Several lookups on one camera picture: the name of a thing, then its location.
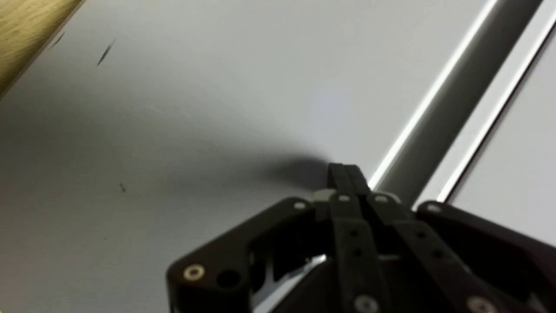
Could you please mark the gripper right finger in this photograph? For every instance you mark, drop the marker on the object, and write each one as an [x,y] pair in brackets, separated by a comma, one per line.
[478,243]

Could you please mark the white drawer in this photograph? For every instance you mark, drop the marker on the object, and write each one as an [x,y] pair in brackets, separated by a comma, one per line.
[217,108]
[521,152]

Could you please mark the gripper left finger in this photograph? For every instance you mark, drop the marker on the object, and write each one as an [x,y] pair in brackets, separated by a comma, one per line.
[278,226]

